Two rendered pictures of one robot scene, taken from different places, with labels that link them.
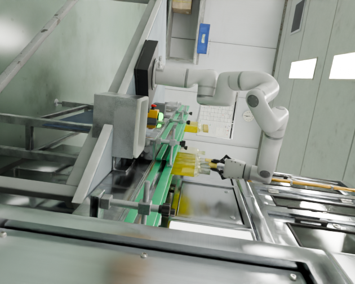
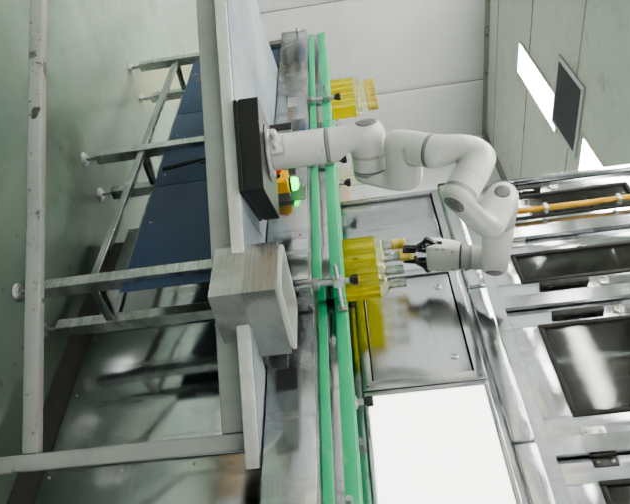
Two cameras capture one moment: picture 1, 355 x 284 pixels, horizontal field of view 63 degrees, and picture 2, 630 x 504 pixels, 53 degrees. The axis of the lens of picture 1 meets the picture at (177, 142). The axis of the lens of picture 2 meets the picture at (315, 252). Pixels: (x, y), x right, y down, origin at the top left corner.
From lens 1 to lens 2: 0.85 m
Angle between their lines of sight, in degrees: 27
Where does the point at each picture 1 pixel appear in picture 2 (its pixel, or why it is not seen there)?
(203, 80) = (359, 149)
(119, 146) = (268, 344)
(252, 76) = (446, 151)
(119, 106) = (251, 302)
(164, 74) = (287, 157)
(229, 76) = (404, 150)
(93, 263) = not seen: outside the picture
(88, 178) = (252, 428)
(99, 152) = (249, 381)
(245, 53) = not seen: outside the picture
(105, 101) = (227, 302)
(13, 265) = not seen: outside the picture
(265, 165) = (492, 266)
